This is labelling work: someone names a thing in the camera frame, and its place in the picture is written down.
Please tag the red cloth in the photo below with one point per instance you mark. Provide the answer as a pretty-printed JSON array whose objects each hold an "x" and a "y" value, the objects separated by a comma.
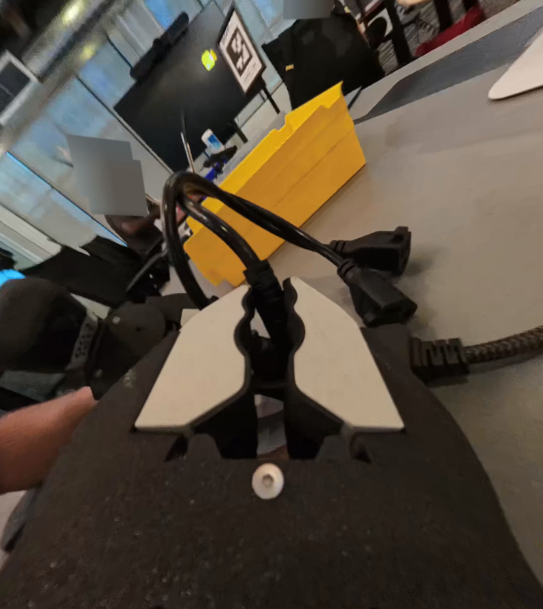
[{"x": 452, "y": 31}]

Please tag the grey desk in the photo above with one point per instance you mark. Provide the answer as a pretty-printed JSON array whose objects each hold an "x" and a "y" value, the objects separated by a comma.
[{"x": 490, "y": 238}]

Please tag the yellow plastic bin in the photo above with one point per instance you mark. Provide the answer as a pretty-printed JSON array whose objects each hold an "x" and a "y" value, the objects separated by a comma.
[{"x": 295, "y": 166}]

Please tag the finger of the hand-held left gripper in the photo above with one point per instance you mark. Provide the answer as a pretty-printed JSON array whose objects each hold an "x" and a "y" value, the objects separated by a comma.
[{"x": 188, "y": 317}]

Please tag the small white bottle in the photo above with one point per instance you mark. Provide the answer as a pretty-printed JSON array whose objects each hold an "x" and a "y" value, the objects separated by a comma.
[{"x": 212, "y": 139}]

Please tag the black-and-white marker sign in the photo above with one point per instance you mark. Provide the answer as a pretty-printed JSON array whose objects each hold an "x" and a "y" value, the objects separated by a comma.
[{"x": 240, "y": 47}]

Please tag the yellow sticker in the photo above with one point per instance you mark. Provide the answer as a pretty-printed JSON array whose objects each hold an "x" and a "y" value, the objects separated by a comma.
[{"x": 209, "y": 60}]

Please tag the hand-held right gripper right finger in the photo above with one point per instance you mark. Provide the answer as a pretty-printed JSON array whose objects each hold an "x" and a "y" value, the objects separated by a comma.
[{"x": 342, "y": 371}]

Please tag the white rounded board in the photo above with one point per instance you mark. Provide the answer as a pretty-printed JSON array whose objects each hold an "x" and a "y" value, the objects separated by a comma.
[{"x": 542, "y": 62}]

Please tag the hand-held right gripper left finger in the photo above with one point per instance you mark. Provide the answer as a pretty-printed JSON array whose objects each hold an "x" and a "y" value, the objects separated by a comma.
[{"x": 190, "y": 366}]

